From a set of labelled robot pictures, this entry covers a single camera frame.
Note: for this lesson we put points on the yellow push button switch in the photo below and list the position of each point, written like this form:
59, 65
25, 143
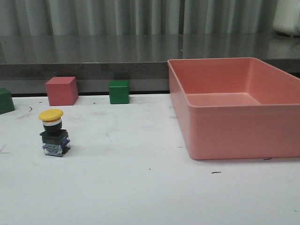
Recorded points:
55, 140

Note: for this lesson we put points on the green cube centre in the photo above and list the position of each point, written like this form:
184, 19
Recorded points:
119, 92

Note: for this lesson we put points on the green cube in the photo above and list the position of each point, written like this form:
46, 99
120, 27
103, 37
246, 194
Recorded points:
6, 102
119, 92

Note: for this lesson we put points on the pink plastic bin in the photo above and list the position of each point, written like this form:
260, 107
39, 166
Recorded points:
232, 108

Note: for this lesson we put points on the pink wooden cube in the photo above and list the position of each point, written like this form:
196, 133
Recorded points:
62, 90

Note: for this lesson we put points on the grey stone counter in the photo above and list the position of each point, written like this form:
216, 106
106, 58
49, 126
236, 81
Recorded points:
28, 62

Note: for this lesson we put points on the green cube far left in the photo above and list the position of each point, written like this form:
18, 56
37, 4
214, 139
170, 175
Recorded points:
6, 102

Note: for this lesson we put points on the white appliance on counter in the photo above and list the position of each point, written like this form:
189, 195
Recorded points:
287, 17

